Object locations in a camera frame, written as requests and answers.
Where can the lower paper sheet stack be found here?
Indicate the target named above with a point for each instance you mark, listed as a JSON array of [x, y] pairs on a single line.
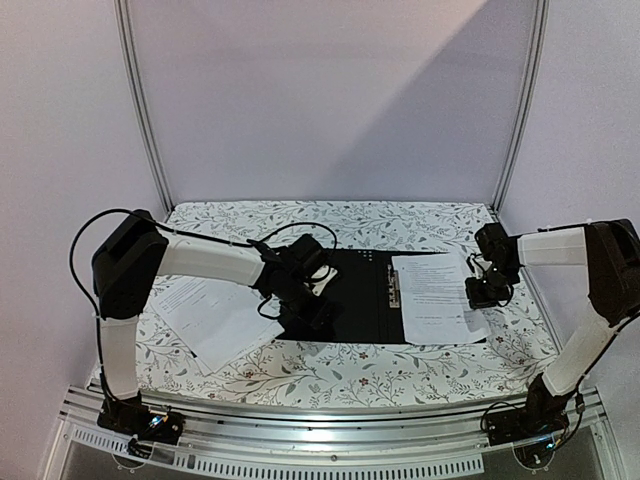
[[217, 320]]

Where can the blue file folder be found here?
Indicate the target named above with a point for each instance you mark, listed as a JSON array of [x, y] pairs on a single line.
[[362, 309]]

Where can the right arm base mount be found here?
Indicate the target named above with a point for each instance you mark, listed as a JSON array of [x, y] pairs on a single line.
[[504, 423]]

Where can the printed paper sheet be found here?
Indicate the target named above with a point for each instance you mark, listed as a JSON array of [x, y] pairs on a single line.
[[433, 301]]

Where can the floral patterned table mat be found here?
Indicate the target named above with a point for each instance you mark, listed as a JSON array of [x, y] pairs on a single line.
[[315, 375]]

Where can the right aluminium frame post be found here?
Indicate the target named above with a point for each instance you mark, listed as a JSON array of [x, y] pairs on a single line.
[[526, 94]]

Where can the aluminium front rail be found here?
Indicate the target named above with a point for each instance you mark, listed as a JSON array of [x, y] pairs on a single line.
[[416, 432]]

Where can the aluminium frame post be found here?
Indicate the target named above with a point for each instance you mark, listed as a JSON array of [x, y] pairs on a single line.
[[526, 94], [140, 104]]

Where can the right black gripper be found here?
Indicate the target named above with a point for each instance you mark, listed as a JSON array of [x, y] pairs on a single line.
[[486, 293]]

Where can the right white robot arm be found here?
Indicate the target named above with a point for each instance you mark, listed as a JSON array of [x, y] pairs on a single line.
[[609, 253]]

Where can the perforated white cable tray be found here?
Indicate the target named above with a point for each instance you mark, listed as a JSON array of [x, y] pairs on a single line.
[[95, 455]]

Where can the left aluminium frame post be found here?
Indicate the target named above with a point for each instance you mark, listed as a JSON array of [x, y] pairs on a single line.
[[140, 104]]

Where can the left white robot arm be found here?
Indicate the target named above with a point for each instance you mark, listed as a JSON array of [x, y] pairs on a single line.
[[141, 249]]

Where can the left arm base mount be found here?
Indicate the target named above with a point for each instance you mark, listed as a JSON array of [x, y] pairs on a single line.
[[131, 417]]

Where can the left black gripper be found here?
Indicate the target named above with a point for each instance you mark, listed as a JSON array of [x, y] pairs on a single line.
[[313, 318]]

